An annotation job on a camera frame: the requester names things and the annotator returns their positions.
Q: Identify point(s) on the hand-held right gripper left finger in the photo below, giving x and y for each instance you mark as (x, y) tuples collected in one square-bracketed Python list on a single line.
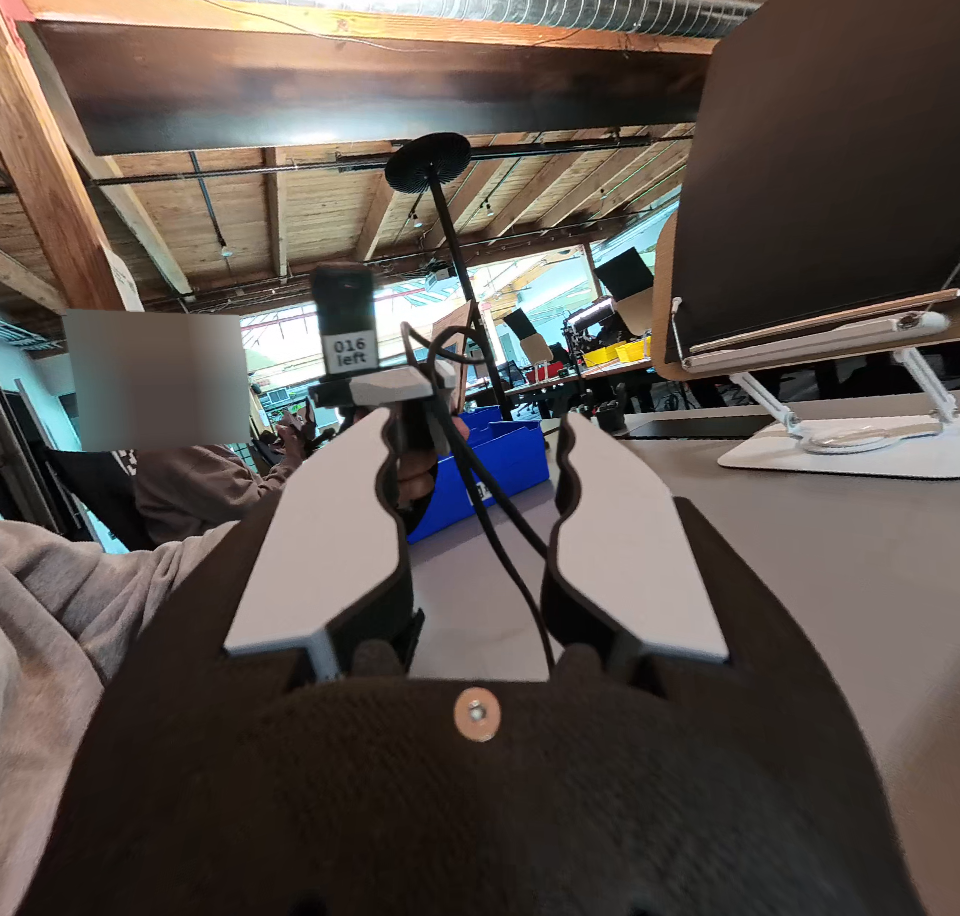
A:
[(315, 541)]

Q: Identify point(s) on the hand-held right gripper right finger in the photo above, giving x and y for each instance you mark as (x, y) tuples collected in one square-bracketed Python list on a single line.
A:
[(637, 556)]

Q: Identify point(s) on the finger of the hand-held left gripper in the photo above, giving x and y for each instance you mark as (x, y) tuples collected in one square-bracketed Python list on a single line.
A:
[(390, 387), (448, 390)]

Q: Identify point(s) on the blue storage bin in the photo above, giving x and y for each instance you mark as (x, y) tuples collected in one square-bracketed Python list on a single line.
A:
[(517, 451)]

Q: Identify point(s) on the person's left forearm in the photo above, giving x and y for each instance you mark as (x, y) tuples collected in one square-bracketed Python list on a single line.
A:
[(75, 631)]

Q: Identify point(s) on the person's left hand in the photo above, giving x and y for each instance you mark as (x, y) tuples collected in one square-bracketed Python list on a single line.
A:
[(420, 477)]

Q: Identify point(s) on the wooden workbench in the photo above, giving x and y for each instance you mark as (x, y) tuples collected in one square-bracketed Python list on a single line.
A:
[(555, 378)]

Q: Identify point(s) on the black desk mat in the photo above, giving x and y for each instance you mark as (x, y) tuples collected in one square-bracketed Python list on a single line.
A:
[(697, 427)]

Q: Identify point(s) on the yellow storage bin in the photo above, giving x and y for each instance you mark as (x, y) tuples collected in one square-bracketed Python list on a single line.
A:
[(600, 356), (634, 349)]

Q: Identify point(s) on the black floor lamp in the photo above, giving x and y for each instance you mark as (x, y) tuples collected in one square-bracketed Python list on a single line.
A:
[(427, 163)]

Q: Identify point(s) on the black monitor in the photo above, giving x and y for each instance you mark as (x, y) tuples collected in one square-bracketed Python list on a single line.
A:
[(622, 275)]

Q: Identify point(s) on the white paper notice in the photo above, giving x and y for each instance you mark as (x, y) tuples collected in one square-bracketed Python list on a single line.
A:
[(124, 279)]

